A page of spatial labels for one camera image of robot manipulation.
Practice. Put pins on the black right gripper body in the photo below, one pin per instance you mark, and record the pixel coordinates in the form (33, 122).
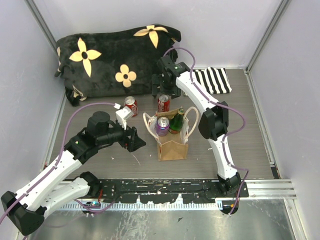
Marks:
(168, 88)

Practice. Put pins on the black white striped cloth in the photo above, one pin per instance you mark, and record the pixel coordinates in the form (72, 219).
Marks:
(213, 80)

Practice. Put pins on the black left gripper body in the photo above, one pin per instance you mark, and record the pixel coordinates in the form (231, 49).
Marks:
(124, 140)

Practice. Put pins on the white slotted cable duct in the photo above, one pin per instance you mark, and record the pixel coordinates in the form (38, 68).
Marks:
(178, 205)

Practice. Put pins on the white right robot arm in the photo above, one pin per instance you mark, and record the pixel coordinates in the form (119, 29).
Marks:
(213, 125)

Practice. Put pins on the black floral plush blanket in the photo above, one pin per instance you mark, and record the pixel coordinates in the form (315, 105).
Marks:
(94, 65)

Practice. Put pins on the watermelon print canvas bag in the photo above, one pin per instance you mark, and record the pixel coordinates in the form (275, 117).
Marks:
(171, 146)

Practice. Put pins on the red cola can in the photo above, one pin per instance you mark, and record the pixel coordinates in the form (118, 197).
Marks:
(131, 103)
(163, 103)

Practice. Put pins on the purple Fanta can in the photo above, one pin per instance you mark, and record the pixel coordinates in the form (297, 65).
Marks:
(162, 126)

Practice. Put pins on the green glass bottle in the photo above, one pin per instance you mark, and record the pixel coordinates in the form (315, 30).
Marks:
(176, 123)

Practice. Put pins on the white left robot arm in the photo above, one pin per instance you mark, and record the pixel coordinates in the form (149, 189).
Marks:
(28, 207)

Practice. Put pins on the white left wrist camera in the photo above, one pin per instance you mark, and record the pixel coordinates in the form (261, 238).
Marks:
(122, 115)

